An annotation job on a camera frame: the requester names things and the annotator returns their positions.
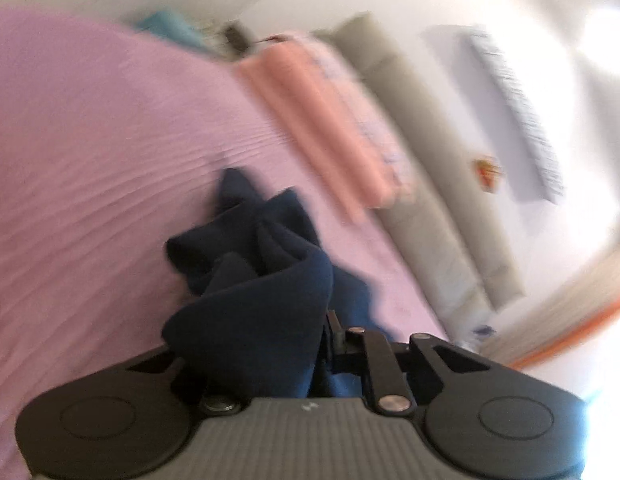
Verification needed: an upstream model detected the teal cloth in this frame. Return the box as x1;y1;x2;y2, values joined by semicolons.
132;9;203;48

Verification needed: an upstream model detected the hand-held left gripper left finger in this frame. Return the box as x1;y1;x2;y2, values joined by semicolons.
126;346;241;414

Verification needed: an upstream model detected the pink pillow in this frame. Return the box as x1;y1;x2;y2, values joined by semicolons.
235;40;393;223

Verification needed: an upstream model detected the orange wall sticker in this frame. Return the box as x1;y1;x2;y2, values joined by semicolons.
471;156;504;194

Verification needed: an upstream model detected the beige padded headboard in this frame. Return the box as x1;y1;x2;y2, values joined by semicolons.
312;12;526;333

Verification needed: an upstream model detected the pink bedspread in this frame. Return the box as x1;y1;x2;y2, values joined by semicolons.
0;2;451;480

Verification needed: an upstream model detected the navy hoodie with white stripes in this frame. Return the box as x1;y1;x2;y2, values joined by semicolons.
161;167;398;401

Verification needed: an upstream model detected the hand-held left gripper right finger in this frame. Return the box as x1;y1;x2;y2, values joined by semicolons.
325;310;496;417

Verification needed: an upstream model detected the white fringed wall hanging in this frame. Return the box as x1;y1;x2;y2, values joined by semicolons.
424;24;571;207

